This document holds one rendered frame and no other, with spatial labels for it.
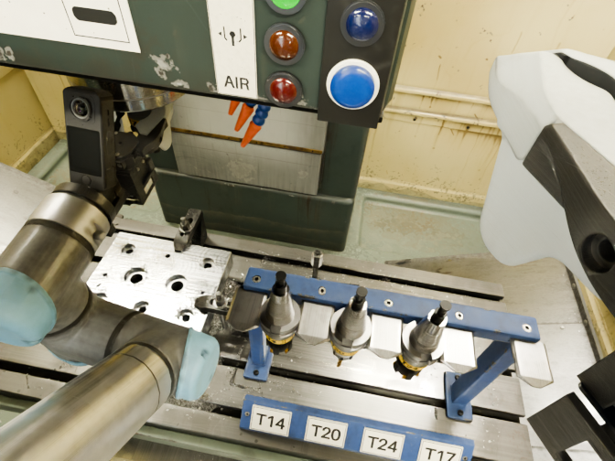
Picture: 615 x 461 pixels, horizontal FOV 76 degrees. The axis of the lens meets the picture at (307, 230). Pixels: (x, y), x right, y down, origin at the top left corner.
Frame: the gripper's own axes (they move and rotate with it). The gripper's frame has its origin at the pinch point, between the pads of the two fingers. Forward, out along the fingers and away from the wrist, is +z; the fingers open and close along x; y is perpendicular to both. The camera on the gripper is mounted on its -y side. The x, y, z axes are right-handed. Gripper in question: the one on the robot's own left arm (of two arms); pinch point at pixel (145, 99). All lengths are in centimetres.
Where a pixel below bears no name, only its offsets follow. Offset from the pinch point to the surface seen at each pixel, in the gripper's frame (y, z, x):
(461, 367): 22, -22, 51
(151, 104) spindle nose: -4.5, -6.9, 4.9
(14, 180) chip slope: 69, 35, -83
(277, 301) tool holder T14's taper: 15.6, -20.3, 23.6
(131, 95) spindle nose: -6.2, -8.0, 3.4
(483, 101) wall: 40, 77, 72
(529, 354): 22, -18, 62
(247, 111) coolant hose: -3.3, -3.9, 16.3
